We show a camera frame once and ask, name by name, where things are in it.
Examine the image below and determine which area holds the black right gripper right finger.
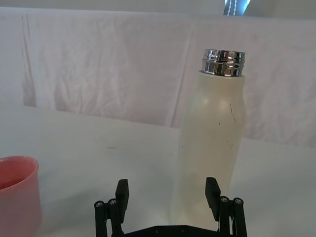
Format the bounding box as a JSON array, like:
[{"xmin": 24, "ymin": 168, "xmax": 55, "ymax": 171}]
[{"xmin": 205, "ymin": 177, "xmax": 248, "ymax": 237}]

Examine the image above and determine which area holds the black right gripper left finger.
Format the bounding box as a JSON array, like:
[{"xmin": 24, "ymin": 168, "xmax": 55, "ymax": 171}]
[{"xmin": 93, "ymin": 179, "xmax": 130, "ymax": 237}]

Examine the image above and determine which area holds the white table cloth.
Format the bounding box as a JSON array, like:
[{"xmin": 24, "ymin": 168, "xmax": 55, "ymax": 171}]
[{"xmin": 0, "ymin": 103, "xmax": 316, "ymax": 237}]

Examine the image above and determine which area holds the cream vacuum bottle steel neck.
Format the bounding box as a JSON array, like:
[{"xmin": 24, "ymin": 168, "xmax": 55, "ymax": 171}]
[{"xmin": 168, "ymin": 49, "xmax": 247, "ymax": 233}]

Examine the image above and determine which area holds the pink cup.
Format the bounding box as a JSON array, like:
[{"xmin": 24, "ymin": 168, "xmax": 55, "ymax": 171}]
[{"xmin": 0, "ymin": 155, "xmax": 43, "ymax": 237}]

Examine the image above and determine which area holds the white curtain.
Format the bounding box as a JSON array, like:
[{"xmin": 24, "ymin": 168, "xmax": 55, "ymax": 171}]
[{"xmin": 0, "ymin": 0, "xmax": 316, "ymax": 150}]

